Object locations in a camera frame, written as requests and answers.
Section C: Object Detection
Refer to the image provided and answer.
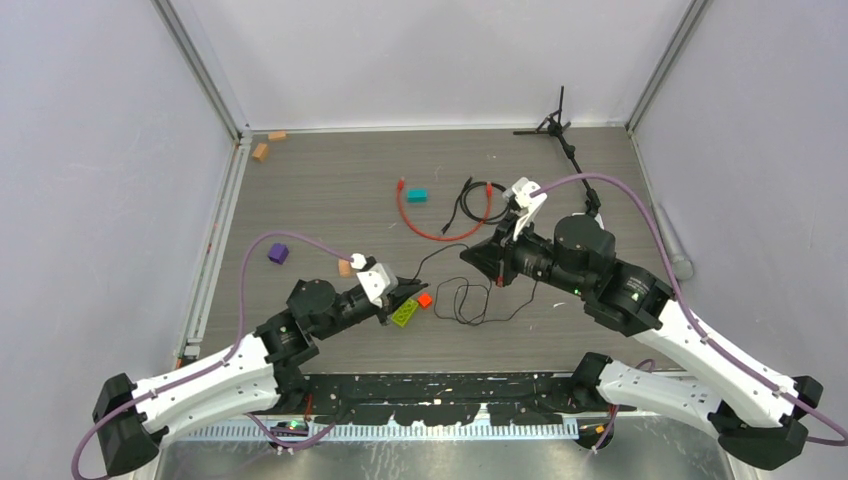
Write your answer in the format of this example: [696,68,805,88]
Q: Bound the red ethernet cable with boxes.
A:
[396,178,495,243]

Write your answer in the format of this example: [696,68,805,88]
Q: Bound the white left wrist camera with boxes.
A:
[350,253,399,308]

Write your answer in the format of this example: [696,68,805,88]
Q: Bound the orange block near corner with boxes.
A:
[251,142,270,163]

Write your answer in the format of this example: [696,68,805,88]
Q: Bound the black power adapter with cord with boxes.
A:
[433,276,539,327]

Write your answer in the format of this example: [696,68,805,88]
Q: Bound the grey cylinder by wall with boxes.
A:
[653,203,694,281]

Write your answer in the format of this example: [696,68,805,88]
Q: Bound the teal block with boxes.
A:
[406,189,429,204]

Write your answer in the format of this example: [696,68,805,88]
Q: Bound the green lego brick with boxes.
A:
[390,298,420,328]

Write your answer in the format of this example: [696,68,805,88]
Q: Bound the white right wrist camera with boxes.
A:
[503,177,547,241]

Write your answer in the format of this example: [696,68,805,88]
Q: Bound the purple block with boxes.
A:
[267,243,290,265]

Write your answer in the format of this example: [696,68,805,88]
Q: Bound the tan wooden block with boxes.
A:
[338,259,354,278]

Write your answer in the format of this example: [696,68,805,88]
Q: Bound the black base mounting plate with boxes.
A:
[296,372,612,427]

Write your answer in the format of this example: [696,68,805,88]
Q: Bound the black tripod stand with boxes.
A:
[512,85,601,217]

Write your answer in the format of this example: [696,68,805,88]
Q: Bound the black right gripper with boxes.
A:
[461,211,591,297]

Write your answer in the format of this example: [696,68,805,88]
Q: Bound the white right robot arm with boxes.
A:
[461,214,823,470]

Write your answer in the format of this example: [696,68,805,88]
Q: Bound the black ethernet cable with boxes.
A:
[441,176,515,234]

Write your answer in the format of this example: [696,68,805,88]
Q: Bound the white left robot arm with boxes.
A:
[92,278,427,477]

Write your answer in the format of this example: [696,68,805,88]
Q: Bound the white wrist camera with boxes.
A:
[350,253,399,308]
[503,177,547,241]

